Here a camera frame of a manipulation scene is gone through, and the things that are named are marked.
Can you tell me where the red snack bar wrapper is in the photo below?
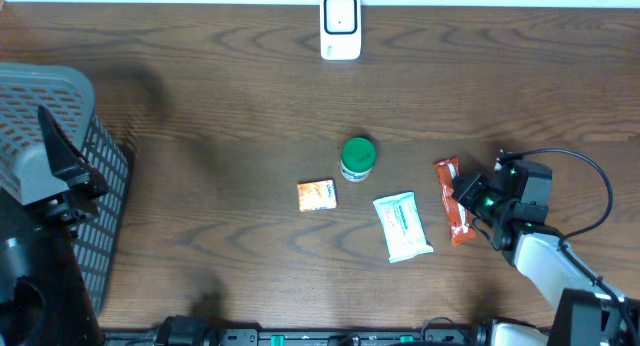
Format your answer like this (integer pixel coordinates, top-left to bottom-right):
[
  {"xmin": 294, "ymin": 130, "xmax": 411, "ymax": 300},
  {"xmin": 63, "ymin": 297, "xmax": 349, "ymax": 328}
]
[{"xmin": 434, "ymin": 157, "xmax": 476, "ymax": 246}]

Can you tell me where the teal wet wipes pack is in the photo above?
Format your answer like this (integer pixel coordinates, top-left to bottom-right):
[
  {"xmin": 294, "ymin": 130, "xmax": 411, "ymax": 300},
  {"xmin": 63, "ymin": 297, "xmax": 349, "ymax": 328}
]
[{"xmin": 373, "ymin": 191, "xmax": 434, "ymax": 263}]

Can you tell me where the green lid white jar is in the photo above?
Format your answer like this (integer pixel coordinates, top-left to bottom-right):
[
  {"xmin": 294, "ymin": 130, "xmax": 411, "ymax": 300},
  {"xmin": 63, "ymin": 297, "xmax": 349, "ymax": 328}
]
[{"xmin": 340, "ymin": 137, "xmax": 377, "ymax": 182}]

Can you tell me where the orange small packet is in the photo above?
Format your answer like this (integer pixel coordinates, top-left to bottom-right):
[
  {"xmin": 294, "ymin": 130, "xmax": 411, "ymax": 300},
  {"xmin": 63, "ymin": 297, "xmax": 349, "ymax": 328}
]
[{"xmin": 297, "ymin": 180, "xmax": 337, "ymax": 212}]

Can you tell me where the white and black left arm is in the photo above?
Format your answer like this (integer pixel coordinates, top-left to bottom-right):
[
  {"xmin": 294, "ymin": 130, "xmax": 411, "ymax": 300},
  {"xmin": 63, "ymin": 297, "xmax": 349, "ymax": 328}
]
[{"xmin": 1, "ymin": 106, "xmax": 108, "ymax": 345}]

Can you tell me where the white barcode scanner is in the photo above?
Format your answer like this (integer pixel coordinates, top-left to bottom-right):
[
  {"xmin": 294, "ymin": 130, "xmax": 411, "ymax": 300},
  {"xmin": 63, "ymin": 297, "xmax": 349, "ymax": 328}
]
[{"xmin": 319, "ymin": 0, "xmax": 362, "ymax": 61}]

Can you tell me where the grey plastic basket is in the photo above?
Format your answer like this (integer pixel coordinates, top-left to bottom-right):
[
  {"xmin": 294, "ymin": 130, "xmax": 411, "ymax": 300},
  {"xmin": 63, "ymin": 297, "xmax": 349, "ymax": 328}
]
[{"xmin": 1, "ymin": 62, "xmax": 131, "ymax": 312}]

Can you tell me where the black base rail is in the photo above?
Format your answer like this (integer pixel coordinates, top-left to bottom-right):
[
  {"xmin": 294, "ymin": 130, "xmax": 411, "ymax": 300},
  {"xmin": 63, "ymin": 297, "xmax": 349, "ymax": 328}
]
[{"xmin": 102, "ymin": 327, "xmax": 551, "ymax": 346}]

